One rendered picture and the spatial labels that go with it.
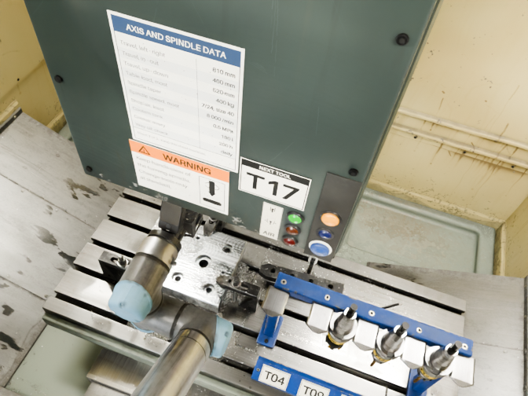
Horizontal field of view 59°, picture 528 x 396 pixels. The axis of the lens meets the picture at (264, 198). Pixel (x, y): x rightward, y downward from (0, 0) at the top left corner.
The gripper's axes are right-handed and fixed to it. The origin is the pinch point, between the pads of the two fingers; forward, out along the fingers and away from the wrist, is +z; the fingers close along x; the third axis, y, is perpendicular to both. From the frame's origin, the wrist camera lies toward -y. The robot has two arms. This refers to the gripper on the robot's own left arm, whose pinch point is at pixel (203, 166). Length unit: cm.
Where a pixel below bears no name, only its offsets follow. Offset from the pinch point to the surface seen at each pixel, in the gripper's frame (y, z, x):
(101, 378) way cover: 70, -37, -20
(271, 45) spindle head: -51, -20, 18
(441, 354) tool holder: 17, -15, 61
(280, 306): 21.9, -15.3, 25.5
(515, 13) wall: -7, 81, 62
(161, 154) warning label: -28.5, -21.0, 3.9
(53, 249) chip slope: 75, -2, -62
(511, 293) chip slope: 62, 35, 96
